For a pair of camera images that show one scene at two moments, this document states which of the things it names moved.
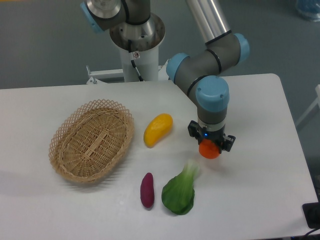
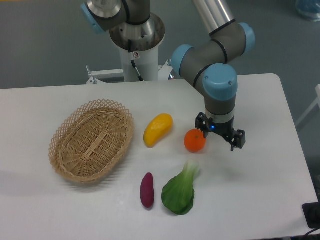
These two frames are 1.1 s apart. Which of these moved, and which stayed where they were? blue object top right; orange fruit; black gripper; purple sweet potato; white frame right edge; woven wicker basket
Moved: orange fruit; black gripper
Stayed: blue object top right; purple sweet potato; white frame right edge; woven wicker basket
